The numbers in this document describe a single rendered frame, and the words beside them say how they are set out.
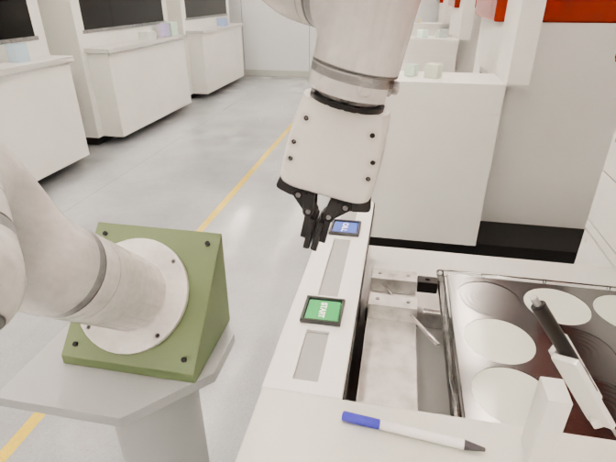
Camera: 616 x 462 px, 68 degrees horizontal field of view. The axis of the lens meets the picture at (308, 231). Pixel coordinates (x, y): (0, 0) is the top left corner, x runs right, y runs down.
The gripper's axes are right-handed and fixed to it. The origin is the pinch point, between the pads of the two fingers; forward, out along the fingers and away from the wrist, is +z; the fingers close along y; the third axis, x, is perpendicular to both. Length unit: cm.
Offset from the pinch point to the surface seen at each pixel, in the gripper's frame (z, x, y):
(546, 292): 13.7, -25.5, -39.7
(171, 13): 62, -570, 286
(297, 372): 15.8, 6.6, -2.5
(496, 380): 16.1, -2.6, -28.1
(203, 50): 100, -579, 242
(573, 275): 19, -46, -53
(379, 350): 21.3, -7.7, -13.4
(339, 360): 14.4, 4.1, -7.0
